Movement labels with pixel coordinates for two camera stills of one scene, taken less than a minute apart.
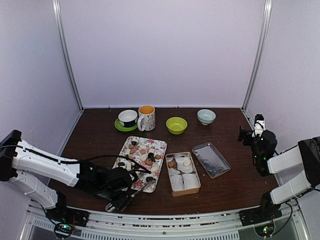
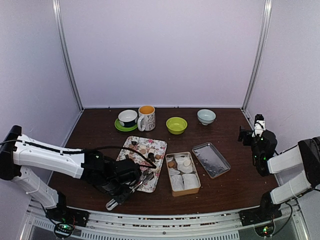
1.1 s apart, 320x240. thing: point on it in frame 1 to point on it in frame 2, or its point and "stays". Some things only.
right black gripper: (242, 132) stays
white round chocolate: (187, 163) stays
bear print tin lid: (212, 162) stays
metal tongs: (140, 175) to (148, 177)
